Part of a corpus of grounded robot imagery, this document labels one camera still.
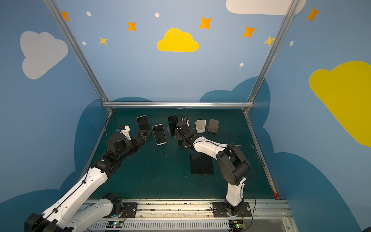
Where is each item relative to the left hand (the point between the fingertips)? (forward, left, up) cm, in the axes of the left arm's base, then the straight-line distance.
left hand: (149, 135), depth 76 cm
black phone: (+20, +11, -15) cm, 28 cm away
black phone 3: (-8, -33, -23) cm, 41 cm away
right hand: (+14, -18, -11) cm, 25 cm away
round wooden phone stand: (+24, -40, -20) cm, 51 cm away
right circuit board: (-37, -46, -24) cm, 64 cm away
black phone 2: (+24, -10, -16) cm, 31 cm away
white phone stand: (+23, -30, -18) cm, 42 cm away
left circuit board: (-37, +15, -24) cm, 47 cm away
